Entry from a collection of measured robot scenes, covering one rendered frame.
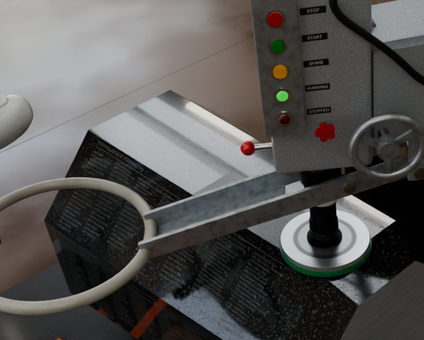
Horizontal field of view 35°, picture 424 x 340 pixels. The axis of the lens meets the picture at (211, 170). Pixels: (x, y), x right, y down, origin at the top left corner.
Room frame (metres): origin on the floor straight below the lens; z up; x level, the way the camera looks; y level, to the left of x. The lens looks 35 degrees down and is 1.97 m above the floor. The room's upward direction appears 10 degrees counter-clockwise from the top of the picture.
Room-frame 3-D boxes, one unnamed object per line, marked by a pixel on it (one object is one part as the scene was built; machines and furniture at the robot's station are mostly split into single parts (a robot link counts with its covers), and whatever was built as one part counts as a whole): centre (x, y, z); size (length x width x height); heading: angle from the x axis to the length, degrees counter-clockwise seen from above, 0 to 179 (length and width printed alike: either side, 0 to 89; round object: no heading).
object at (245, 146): (1.17, -0.10, 1.20); 0.08 x 0.03 x 0.03; 83
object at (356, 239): (1.22, -0.24, 0.87); 0.21 x 0.21 x 0.01
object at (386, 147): (1.09, -0.34, 1.22); 0.15 x 0.10 x 0.15; 83
